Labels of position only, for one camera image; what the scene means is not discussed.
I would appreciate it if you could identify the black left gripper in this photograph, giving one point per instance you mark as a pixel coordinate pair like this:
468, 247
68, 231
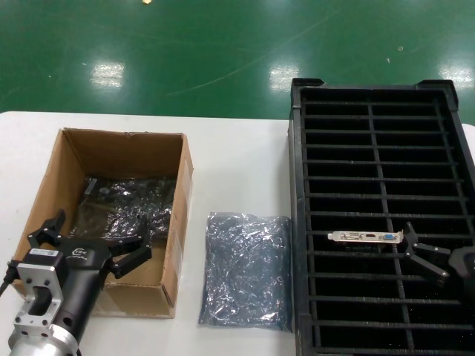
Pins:
85, 267

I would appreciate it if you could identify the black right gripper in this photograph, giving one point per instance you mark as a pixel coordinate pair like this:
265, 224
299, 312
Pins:
464, 265

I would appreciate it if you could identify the grey antistatic bag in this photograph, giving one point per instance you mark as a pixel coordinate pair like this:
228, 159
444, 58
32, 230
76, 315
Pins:
126, 215
245, 267

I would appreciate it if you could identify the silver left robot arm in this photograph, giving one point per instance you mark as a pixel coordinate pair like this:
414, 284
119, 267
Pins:
37, 341

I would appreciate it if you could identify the brown cardboard box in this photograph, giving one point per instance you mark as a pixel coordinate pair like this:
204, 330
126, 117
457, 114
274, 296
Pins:
111, 148

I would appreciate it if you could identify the black slotted container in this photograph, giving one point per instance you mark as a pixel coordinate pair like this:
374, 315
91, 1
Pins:
297, 185

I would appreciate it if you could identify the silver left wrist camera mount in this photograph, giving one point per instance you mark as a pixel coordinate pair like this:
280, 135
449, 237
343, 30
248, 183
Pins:
37, 274

